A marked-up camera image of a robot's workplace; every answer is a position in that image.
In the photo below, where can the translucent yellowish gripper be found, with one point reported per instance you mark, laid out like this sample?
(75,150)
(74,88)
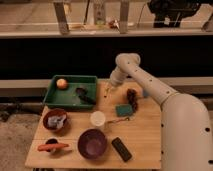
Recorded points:
(114,83)

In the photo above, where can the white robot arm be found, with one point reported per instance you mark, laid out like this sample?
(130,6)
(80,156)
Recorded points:
(186,134)

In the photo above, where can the black tool in tray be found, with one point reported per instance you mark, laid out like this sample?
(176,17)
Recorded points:
(82,94)

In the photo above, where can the green plastic tray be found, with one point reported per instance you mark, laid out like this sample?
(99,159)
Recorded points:
(67,98)

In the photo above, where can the green sponge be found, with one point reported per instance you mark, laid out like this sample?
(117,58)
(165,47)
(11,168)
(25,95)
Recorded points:
(124,110)

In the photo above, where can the white cup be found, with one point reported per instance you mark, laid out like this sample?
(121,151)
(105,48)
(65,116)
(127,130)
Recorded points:
(98,119)

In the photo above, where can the orange round fruit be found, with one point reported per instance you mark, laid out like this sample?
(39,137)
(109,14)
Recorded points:
(62,83)

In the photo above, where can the black rectangular remote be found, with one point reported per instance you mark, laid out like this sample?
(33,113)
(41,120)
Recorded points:
(121,149)

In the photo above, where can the purple bowl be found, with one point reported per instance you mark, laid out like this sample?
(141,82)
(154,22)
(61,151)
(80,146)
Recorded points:
(92,144)

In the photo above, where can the crumpled grey wrapper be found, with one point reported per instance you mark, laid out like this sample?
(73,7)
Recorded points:
(56,122)

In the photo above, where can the brown bowl with wrapper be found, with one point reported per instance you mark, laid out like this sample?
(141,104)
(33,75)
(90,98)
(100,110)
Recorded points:
(54,112)

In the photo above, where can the small dark cup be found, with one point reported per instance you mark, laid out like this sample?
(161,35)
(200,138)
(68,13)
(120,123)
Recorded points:
(51,141)

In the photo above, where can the black machine in background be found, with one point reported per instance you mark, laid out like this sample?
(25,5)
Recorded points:
(169,13)

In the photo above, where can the orange carrot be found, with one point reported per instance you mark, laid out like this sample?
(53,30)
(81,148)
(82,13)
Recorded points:
(47,147)

